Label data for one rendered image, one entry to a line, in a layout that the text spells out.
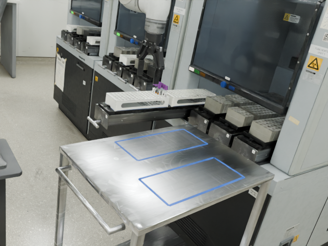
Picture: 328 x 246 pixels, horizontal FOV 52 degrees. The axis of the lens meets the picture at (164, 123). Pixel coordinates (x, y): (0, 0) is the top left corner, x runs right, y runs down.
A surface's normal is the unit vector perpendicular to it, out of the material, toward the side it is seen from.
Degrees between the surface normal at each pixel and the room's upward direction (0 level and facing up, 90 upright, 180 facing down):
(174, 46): 90
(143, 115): 90
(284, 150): 90
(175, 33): 90
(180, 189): 0
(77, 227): 0
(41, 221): 0
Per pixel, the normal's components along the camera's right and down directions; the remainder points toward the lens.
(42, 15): 0.57, 0.41
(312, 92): -0.80, 0.09
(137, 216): 0.18, -0.91
